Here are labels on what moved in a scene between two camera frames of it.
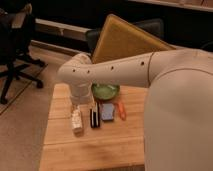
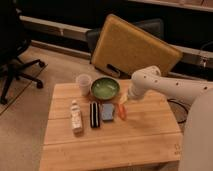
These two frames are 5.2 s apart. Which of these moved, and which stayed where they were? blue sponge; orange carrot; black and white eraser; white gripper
Moved: white gripper
Stayed: black and white eraser; blue sponge; orange carrot
